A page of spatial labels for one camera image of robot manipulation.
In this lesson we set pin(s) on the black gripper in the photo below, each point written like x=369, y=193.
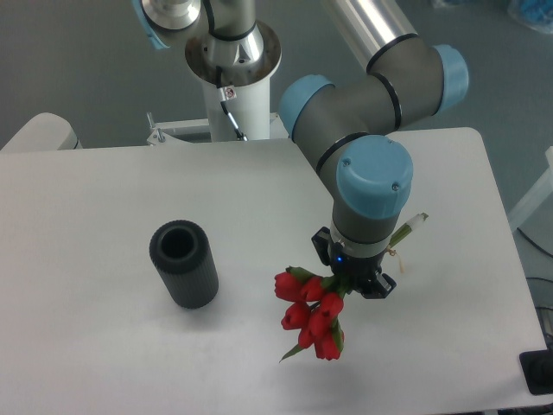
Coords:
x=362, y=275

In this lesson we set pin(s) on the red tulip bouquet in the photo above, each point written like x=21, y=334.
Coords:
x=316, y=302

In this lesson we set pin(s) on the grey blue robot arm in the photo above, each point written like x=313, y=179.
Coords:
x=343, y=132

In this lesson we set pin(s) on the black ribbed cylindrical vase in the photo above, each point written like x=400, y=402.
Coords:
x=181, y=253

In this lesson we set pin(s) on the black box at table edge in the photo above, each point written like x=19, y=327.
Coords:
x=537, y=369

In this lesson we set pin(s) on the blue plastic bag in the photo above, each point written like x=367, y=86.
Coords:
x=534, y=14

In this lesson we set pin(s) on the white rounded side table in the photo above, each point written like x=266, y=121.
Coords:
x=43, y=132

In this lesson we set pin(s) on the white metal base bracket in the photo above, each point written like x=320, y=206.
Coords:
x=197, y=130

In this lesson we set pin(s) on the white frame on right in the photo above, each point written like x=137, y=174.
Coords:
x=533, y=198

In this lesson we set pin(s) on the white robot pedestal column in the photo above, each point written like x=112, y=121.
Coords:
x=235, y=78

